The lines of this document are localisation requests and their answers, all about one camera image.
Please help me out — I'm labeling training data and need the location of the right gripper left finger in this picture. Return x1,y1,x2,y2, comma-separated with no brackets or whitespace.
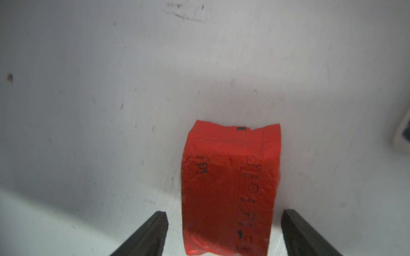
111,211,169,256

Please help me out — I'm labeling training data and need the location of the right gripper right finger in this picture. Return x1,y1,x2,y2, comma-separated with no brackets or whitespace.
281,209,341,256

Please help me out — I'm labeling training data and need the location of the red tea bag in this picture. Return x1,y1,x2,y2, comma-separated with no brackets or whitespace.
181,121,281,256

